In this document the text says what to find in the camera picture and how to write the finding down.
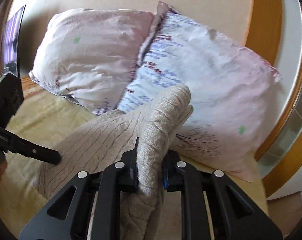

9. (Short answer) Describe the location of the beige cable-knit sweater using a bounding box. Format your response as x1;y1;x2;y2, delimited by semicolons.
35;85;193;239

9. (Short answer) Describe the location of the pink floral left pillow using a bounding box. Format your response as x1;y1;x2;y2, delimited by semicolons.
29;8;154;115

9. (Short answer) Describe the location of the blue floral right pillow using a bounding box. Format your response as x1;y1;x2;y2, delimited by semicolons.
118;2;280;182

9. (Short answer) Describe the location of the wooden glass-panel headboard frame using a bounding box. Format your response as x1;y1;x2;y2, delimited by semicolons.
245;0;302;199

